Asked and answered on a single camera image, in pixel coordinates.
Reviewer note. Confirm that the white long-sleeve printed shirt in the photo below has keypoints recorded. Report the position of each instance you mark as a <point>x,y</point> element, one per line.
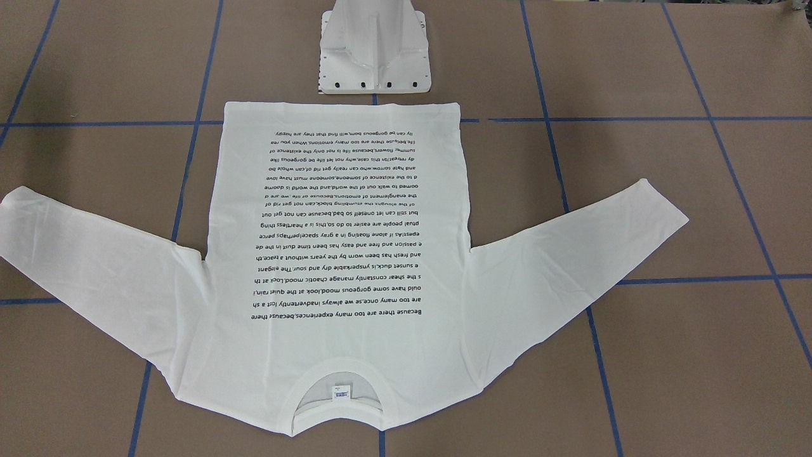
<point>339,280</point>

